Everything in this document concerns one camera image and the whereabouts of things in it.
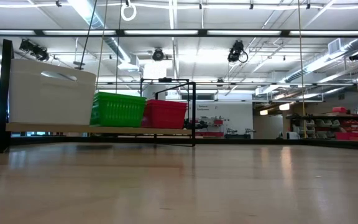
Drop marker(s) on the black beam with light strips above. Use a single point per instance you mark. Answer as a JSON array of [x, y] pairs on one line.
[[202, 32]]

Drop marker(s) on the black aluminium table frame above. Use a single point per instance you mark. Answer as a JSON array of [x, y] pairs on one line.
[[259, 141]]

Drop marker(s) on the small black ceiling fixture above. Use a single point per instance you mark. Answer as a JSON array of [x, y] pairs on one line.
[[356, 56]]

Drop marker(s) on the shelving rack with red bins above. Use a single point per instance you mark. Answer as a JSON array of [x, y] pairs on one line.
[[353, 124]]

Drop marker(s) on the round black ceiling fixture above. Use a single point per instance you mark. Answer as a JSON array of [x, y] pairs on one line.
[[158, 55]]

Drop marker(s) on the white plastic basket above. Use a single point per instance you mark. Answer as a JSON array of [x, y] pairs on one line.
[[51, 105], [42, 71]]

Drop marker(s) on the workstation with red bins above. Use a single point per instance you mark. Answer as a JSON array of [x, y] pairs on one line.
[[211, 134]]

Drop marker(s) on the wooden shelf with black frame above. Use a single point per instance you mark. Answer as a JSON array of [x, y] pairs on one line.
[[73, 128]]

